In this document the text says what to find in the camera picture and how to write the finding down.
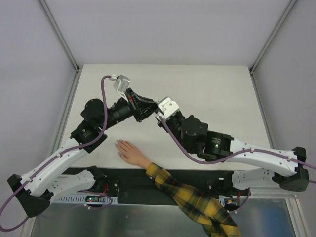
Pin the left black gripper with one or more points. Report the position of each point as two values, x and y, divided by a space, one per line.
135 104

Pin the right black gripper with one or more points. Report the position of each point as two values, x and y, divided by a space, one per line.
162 118

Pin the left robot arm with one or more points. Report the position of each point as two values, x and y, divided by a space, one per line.
39 188

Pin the yellow plaid sleeve forearm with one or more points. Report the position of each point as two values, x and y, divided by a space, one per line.
199 206

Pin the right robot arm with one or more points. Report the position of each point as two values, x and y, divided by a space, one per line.
284 168

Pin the mannequin hand with painted nails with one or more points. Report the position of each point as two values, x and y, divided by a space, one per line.
132 155

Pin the green circuit board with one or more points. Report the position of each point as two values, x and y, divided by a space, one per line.
95 199

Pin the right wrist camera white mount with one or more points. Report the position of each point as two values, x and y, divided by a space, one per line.
167 108

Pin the left aluminium frame post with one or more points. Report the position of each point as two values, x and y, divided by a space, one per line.
59 35

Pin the aluminium frame post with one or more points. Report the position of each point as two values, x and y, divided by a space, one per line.
59 35
273 34

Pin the right aluminium frame post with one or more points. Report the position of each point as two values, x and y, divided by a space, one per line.
273 34

